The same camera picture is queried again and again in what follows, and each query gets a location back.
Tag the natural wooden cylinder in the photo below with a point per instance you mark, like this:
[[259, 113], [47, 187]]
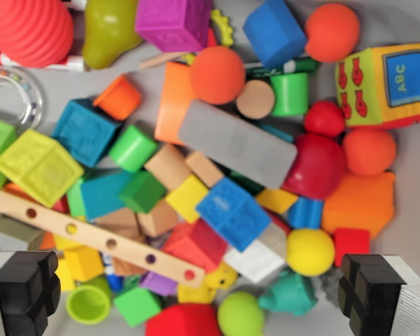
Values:
[[255, 99]]

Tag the glossy dark red rounded toy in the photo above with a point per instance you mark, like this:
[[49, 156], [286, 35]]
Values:
[[316, 166]]

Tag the lime yellow embossed rubber cube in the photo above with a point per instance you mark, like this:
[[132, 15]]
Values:
[[38, 166]]

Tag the grey plastic bin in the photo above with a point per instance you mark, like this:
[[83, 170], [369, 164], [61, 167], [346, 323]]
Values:
[[388, 21]]

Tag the small red textured ball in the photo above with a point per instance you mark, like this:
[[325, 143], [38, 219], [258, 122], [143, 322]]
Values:
[[323, 119]]

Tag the large red soft block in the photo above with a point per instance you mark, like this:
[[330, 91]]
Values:
[[182, 322]]

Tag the teal blue triangular block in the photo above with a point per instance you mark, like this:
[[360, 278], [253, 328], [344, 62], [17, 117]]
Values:
[[103, 194]]

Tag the blue plastic spool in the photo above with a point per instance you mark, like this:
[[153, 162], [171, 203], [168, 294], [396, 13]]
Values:
[[305, 213]]

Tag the red embossed rubber cube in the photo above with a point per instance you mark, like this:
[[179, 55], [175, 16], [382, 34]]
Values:
[[196, 245]]

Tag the magenta embossed rubber cube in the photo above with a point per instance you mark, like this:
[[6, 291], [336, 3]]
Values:
[[175, 22]]

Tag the lime green plastic cup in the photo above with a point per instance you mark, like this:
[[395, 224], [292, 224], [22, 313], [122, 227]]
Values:
[[88, 302]]

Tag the blue capped marker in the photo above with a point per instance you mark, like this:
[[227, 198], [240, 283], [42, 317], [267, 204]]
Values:
[[112, 276]]

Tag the long orange wooden block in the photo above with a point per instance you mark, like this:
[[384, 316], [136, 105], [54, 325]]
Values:
[[171, 101]]

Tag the grey felt foam eraser block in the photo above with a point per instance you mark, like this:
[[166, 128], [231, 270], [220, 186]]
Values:
[[238, 143]]

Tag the teal rubber animal toy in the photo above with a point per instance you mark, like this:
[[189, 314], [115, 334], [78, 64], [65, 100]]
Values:
[[288, 294]]

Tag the teal smooth cube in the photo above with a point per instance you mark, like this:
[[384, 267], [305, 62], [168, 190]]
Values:
[[276, 133]]

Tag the lime green ball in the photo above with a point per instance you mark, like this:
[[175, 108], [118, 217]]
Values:
[[241, 315]]

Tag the natural wooden block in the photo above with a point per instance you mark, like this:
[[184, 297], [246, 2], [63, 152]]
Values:
[[159, 218], [166, 166], [204, 169], [117, 222]]

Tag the yellow wooden block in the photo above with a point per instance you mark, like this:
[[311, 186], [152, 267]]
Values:
[[276, 200]]

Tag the purple block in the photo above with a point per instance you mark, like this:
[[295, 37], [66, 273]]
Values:
[[159, 283]]

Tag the bright green cube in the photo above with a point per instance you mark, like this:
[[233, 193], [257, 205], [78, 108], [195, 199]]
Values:
[[136, 307]]

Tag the dark green wooden block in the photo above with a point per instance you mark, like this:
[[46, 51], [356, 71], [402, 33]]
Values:
[[246, 182]]

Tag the wooden strip with holes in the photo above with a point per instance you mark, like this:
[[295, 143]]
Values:
[[91, 232]]

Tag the red ribbed rubber ball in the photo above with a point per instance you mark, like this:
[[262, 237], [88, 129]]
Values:
[[29, 31]]

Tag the orange foam ball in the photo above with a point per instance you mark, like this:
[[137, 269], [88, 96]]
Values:
[[332, 31], [217, 75], [369, 151]]

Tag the green plastic cylinder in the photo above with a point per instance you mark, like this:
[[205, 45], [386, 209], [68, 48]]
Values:
[[131, 148]]

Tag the wooden threaded screw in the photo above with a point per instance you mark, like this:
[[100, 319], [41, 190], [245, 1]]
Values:
[[159, 60]]

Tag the fabric ABC soft cube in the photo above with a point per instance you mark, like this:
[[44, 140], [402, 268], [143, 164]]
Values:
[[381, 87]]

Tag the white embossed rubber cube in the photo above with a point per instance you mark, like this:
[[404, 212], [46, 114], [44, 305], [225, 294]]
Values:
[[253, 260]]

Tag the olive green pear toy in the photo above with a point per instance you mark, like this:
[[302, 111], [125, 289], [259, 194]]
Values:
[[106, 31]]

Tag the red and white marker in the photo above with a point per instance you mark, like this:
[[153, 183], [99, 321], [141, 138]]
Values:
[[70, 63]]

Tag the black-padded metal gripper right finger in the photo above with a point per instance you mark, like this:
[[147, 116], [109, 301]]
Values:
[[371, 290]]

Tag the blue embossed rubber cube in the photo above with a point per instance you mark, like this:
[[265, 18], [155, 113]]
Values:
[[232, 213]]

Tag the green marker pen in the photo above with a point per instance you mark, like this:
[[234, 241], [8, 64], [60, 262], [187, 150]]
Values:
[[294, 66]]

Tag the yellow foam ball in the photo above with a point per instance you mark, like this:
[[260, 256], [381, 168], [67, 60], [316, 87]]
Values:
[[309, 252]]

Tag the red flat piece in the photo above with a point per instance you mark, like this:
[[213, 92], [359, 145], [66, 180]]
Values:
[[211, 38]]

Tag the light green block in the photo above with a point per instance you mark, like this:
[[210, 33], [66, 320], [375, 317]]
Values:
[[75, 199]]

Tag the small red cube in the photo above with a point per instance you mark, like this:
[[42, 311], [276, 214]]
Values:
[[351, 246]]

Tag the yellow rubber bear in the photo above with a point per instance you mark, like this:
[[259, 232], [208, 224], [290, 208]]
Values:
[[220, 280]]

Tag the large orange soft shape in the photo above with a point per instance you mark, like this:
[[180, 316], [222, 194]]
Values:
[[358, 204]]

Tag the dark grey bumpy ball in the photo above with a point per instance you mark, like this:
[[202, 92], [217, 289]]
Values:
[[327, 288]]

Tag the orange plastic cup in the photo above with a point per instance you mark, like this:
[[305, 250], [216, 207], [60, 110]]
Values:
[[119, 98]]

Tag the blue foam hexagonal block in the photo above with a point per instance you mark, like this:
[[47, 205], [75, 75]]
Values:
[[273, 33]]

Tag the black-padded metal gripper left finger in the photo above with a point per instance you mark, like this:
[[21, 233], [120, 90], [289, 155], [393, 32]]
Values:
[[19, 290]]

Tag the teal embossed rubber cube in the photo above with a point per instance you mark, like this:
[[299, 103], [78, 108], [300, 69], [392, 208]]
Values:
[[84, 131]]

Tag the green wooden cube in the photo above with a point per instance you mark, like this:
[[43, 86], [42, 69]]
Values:
[[141, 192]]

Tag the yellow wooden cube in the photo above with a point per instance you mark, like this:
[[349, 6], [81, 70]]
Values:
[[187, 197], [84, 264]]

